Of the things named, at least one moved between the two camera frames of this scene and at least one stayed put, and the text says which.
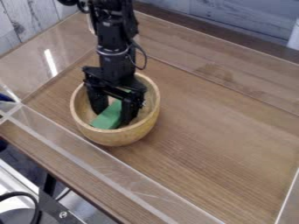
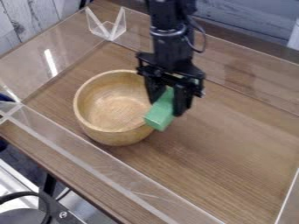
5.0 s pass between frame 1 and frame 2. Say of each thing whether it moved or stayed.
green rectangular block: moved
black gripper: moved
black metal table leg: stayed
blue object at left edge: stayed
